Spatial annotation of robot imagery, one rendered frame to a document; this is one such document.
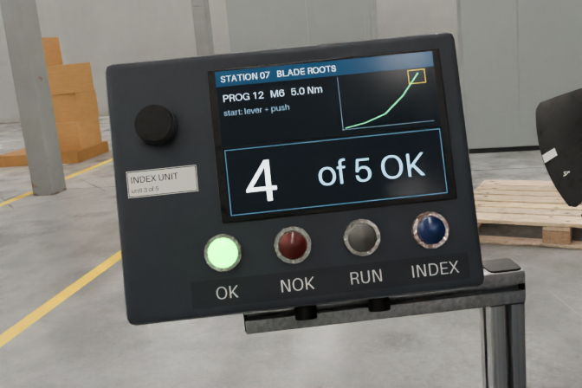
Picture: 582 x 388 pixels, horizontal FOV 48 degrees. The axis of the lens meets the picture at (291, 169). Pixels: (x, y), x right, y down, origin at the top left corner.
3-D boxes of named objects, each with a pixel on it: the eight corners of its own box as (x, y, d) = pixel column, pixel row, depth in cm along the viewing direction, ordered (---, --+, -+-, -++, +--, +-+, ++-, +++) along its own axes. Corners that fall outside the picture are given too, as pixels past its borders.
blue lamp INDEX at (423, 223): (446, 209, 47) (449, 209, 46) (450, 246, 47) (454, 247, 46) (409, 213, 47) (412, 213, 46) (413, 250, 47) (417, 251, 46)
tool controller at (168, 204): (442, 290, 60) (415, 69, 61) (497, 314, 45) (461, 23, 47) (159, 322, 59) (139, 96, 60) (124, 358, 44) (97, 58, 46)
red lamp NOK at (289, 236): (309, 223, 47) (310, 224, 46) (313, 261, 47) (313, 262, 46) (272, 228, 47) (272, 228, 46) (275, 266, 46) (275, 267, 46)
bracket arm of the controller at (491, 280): (512, 289, 58) (511, 257, 57) (526, 303, 55) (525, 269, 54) (245, 320, 57) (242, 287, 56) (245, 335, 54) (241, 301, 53)
